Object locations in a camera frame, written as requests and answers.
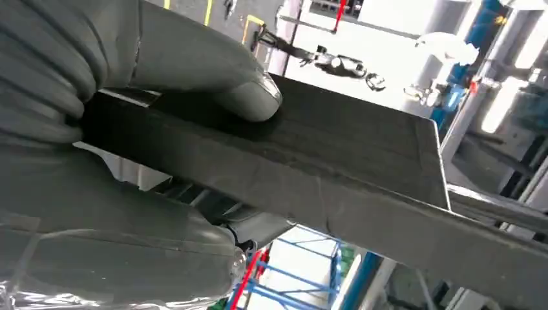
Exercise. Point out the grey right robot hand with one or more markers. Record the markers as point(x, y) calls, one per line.
point(107, 256)

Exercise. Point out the red bar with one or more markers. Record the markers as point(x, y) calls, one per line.
point(248, 278)

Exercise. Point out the blue metal rack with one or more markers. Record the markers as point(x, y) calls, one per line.
point(299, 282)

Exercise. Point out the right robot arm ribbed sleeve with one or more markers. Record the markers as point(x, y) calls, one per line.
point(38, 72)

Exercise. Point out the blue column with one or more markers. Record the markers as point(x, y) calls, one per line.
point(466, 51)

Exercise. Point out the blue post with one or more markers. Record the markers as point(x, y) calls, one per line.
point(359, 282)

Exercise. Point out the grey metal frame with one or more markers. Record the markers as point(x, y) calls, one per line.
point(479, 107)

